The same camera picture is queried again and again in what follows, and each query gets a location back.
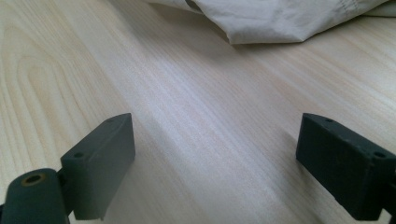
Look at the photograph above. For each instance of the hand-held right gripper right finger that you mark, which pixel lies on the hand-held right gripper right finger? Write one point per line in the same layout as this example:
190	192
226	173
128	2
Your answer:
339	165

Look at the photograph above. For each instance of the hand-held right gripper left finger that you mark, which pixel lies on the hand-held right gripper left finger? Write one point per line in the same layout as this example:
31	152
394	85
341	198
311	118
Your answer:
99	161

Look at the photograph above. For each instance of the beige collared shirt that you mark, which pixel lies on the beige collared shirt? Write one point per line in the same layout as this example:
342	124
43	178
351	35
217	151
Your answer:
280	18

